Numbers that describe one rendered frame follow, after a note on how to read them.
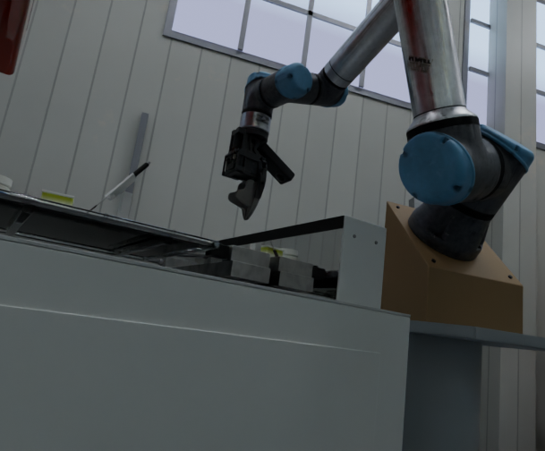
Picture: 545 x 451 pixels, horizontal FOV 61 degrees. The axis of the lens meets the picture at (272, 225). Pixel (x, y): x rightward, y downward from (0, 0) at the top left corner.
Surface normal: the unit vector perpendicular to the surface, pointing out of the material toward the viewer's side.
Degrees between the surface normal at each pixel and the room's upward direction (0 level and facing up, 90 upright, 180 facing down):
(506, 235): 90
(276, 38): 90
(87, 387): 90
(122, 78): 90
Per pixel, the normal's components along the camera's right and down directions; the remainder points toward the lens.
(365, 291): 0.55, -0.12
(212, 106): 0.31, -0.18
